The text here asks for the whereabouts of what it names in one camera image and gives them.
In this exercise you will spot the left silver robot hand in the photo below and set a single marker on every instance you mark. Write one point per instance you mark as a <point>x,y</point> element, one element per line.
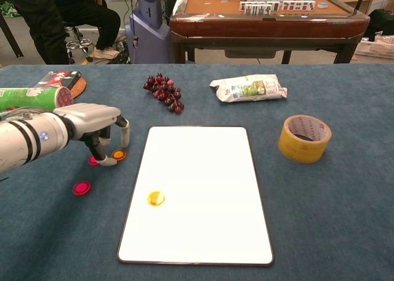
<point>92,117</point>

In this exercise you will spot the pink chip disc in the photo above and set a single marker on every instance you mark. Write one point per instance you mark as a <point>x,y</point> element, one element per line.
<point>92,161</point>
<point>82,188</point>

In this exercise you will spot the orange chip disc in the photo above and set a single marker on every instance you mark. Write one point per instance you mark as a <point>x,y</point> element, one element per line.
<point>120,154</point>
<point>156,197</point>

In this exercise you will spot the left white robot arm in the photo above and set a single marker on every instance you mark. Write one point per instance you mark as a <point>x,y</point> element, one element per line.
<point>24,139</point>

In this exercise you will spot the white rectangular board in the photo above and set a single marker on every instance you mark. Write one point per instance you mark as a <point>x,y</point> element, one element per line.
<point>197,201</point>

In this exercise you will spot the round woven coaster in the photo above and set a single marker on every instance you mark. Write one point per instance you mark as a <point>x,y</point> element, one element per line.
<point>79,88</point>

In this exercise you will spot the red black printed box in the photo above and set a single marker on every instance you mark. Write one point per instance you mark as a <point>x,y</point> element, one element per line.
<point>58,79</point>

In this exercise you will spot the green chips can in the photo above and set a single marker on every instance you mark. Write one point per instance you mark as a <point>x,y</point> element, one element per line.
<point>30,97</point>

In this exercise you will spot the chrome swivel stool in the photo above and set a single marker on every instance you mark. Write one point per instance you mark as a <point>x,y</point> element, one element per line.
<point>75,45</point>

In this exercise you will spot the dark red grape bunch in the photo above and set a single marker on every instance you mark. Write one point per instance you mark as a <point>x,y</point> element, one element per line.
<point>164,93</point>

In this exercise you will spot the seated person in black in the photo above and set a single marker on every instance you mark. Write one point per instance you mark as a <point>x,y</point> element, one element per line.
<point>92,19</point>

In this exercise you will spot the standing person in black trousers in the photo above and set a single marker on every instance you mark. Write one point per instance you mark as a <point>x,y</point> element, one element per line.
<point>43,31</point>

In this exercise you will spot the white green snack bag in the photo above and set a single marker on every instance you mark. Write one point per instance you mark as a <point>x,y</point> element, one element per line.
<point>246,90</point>

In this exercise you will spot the brown mahjong table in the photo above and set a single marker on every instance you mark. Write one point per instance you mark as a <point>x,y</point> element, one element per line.
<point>261,28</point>

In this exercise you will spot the mahjong tile row black faces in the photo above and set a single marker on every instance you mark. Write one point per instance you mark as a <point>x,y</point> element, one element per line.
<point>258,9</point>

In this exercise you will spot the yellow packing tape roll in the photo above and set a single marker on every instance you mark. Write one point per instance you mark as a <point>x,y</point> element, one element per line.
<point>295,151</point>

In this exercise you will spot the mahjong tile row red faces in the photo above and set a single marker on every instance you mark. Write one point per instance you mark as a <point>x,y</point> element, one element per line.
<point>298,6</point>

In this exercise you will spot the blue table cloth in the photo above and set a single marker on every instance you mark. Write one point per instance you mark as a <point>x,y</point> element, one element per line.
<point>323,216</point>

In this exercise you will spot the single blue mahjong tile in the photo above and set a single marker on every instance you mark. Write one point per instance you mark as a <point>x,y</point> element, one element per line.
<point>323,5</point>

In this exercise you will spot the white plastic basket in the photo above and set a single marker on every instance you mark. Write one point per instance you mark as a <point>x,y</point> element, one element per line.
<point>375,48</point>

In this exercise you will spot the black bag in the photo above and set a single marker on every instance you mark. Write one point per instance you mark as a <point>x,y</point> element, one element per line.
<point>381,22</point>

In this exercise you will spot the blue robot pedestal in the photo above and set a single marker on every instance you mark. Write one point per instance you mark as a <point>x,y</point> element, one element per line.
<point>144,37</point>

